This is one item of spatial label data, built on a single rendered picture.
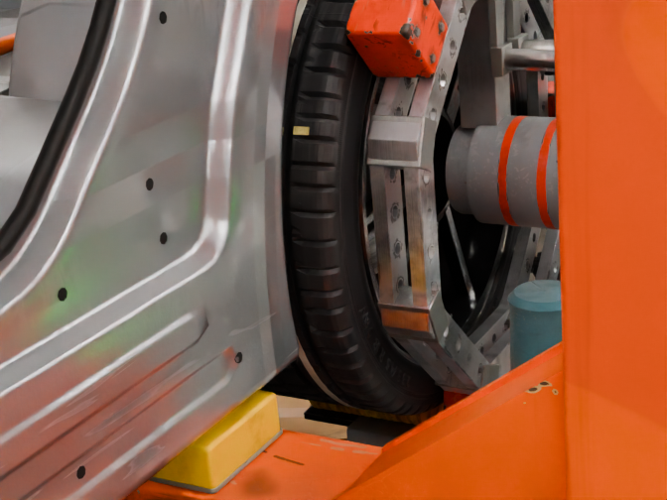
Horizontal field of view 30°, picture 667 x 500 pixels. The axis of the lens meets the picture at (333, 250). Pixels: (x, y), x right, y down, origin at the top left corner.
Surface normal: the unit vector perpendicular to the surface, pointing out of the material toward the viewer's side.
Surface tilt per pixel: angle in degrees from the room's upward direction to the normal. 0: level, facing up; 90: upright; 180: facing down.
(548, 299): 0
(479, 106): 90
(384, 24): 45
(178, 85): 90
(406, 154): 90
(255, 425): 90
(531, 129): 26
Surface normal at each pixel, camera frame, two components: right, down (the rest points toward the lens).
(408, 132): -0.40, -0.43
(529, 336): -0.57, 0.28
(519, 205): -0.42, 0.62
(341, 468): -0.08, -0.94
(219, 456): 0.88, 0.08
